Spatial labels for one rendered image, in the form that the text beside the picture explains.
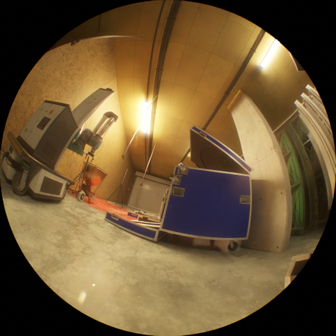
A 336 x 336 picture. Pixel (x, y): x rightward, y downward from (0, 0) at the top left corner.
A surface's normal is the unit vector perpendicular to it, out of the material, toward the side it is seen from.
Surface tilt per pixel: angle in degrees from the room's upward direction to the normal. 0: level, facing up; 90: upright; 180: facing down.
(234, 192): 90
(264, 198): 90
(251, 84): 180
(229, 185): 90
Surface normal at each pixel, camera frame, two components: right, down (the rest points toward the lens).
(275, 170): -0.96, -0.29
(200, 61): -0.23, 0.88
